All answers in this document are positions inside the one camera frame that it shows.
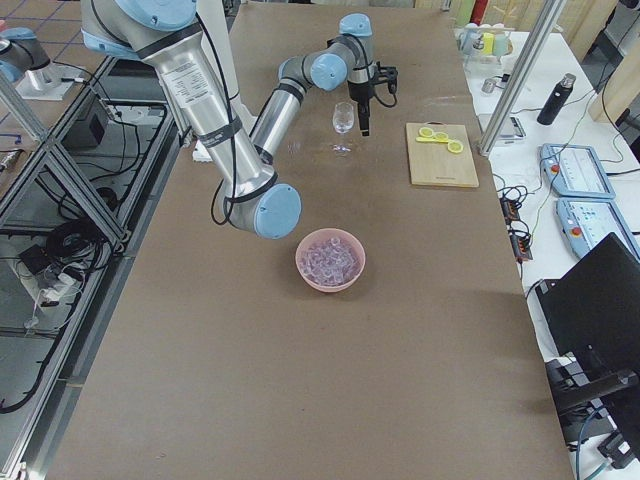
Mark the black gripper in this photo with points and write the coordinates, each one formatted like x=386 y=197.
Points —
x=358 y=92

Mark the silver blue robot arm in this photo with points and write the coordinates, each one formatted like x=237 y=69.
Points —
x=187 y=44

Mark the clear wine glass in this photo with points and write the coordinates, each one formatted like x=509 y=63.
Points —
x=342 y=120

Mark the pink bowl of ice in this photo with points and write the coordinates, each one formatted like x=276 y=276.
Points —
x=330 y=260

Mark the bamboo cutting board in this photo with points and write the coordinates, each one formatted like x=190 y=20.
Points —
x=431 y=164

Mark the far lemon slice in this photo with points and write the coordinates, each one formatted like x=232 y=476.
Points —
x=455 y=147

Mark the silver kitchen scale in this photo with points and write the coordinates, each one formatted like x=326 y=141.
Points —
x=512 y=131

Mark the black water bottle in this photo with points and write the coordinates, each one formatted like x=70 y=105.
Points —
x=556 y=100

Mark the upper teach pendant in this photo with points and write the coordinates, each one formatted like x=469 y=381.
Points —
x=575 y=171

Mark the teach pendant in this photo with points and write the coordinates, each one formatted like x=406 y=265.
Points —
x=575 y=171
x=587 y=221

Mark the lower teach pendant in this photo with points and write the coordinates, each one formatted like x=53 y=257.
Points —
x=587 y=221

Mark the black monitor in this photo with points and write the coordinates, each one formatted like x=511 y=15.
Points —
x=592 y=312

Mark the lemon slice near handle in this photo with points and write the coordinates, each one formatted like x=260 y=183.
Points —
x=426 y=132

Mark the white camera pillar base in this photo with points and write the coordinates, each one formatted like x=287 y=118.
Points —
x=222 y=122

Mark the aluminium frame post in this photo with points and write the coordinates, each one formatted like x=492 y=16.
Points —
x=543 y=26

